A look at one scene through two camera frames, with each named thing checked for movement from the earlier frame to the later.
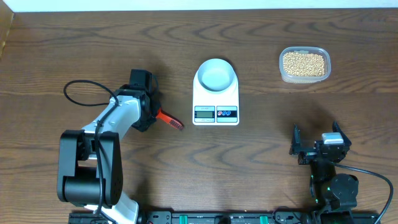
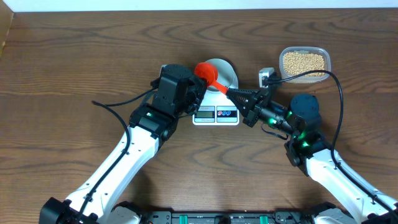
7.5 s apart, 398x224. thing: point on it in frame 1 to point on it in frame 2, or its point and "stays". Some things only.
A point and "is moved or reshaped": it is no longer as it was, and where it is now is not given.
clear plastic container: [298, 65] stays
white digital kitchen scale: [215, 107] stays
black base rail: [221, 217] stays
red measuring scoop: [170, 119] is moved or reshaped
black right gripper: [308, 154] to [255, 99]
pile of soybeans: [303, 65] stays
